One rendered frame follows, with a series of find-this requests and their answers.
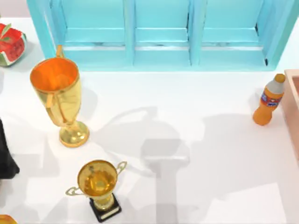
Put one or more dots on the flat yellow square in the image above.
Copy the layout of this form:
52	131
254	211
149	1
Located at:
7	219

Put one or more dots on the light blue rack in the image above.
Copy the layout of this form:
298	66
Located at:
161	37

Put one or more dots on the tall gold trophy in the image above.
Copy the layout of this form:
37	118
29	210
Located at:
56	93

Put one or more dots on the small gold trophy black base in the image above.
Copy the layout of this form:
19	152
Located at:
98	184

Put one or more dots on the orange bottle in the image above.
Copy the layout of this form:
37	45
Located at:
268	102

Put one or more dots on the carved watermelon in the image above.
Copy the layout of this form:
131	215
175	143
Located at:
10	49

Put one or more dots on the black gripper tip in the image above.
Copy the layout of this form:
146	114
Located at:
5	151

